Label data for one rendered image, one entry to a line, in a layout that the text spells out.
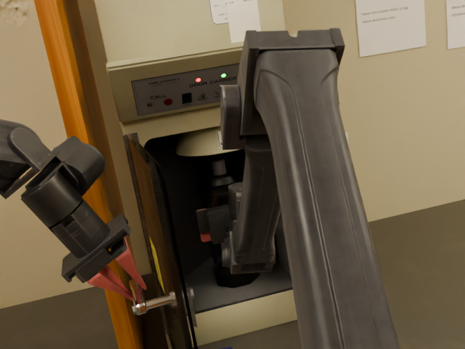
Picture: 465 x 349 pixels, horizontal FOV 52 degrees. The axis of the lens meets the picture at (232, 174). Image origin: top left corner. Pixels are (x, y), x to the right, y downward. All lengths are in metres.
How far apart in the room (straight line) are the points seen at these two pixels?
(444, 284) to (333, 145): 0.86
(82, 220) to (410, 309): 0.70
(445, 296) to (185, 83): 0.70
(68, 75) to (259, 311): 0.58
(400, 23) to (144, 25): 0.85
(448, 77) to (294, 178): 1.31
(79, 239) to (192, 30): 0.42
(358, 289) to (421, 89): 1.30
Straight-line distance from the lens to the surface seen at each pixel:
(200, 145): 0.91
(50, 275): 1.42
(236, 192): 0.80
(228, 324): 1.02
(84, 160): 0.68
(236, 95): 0.45
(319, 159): 0.32
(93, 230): 0.65
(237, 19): 0.80
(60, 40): 0.78
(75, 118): 0.78
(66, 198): 0.63
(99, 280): 0.66
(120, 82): 0.77
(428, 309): 1.08
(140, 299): 0.66
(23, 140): 0.63
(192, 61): 0.76
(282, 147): 0.33
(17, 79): 1.32
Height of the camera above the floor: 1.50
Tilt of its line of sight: 15 degrees down
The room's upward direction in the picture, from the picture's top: 9 degrees counter-clockwise
